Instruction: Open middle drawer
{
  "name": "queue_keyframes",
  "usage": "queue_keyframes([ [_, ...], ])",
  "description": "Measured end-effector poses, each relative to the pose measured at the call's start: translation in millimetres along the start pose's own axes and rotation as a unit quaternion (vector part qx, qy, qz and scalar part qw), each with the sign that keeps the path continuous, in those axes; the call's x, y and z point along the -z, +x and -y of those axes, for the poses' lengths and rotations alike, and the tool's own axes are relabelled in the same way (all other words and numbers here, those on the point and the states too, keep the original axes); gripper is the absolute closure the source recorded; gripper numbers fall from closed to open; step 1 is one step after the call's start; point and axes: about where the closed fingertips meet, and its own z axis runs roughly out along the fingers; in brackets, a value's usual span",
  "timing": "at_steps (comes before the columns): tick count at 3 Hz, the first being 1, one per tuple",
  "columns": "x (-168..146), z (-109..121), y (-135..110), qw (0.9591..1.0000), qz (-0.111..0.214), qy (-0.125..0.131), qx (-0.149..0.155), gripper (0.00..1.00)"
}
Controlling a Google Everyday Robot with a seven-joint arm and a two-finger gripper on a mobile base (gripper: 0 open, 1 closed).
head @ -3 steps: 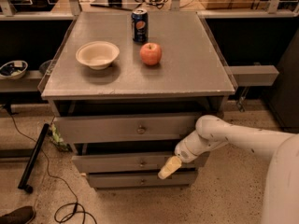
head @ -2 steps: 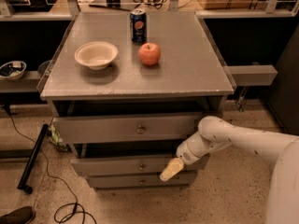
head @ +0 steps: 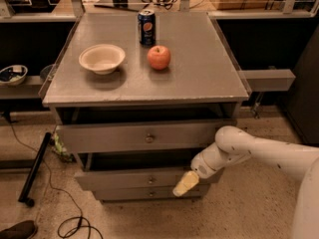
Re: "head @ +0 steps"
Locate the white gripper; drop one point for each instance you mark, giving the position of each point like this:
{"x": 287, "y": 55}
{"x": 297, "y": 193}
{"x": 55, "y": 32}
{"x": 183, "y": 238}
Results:
{"x": 203, "y": 165}

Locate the grey drawer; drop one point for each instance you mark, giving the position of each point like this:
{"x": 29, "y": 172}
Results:
{"x": 158, "y": 192}
{"x": 127, "y": 170}
{"x": 145, "y": 135}

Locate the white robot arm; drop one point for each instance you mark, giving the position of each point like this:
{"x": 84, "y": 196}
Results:
{"x": 233, "y": 145}

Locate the grey top drawer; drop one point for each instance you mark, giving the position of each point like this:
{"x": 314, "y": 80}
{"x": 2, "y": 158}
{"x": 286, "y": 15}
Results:
{"x": 145, "y": 135}

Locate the grey bottom drawer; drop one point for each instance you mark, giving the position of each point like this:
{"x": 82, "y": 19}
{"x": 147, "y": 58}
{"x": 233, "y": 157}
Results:
{"x": 158, "y": 192}

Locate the grey drawer cabinet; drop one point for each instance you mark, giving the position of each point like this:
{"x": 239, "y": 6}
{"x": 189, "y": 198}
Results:
{"x": 200, "y": 83}

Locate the red apple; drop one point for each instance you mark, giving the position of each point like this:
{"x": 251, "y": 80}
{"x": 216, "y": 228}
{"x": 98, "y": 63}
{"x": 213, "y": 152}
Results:
{"x": 159, "y": 57}

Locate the grey side shelf right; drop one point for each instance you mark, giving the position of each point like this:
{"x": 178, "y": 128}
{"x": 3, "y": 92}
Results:
{"x": 277, "y": 80}

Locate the grey side shelf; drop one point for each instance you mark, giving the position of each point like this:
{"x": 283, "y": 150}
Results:
{"x": 277, "y": 80}
{"x": 29, "y": 89}

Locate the green snack bag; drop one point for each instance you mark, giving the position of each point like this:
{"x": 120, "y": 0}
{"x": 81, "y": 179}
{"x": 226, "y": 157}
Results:
{"x": 60, "y": 150}

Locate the white paper bowl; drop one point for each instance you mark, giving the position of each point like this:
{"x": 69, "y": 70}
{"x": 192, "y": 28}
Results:
{"x": 102, "y": 59}

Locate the black pole on floor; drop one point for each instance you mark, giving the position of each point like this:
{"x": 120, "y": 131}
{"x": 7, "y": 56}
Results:
{"x": 24, "y": 195}

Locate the blue pepsi can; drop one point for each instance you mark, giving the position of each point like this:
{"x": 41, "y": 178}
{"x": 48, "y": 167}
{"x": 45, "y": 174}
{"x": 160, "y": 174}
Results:
{"x": 147, "y": 27}

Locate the brown shoe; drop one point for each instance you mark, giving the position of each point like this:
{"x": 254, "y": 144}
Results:
{"x": 23, "y": 230}

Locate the dark bowl on shelf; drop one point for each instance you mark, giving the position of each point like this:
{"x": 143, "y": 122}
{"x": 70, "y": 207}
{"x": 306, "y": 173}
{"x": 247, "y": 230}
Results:
{"x": 48, "y": 72}

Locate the grey side shelf left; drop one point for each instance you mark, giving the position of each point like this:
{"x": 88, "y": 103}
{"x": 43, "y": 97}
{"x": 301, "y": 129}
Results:
{"x": 29, "y": 89}

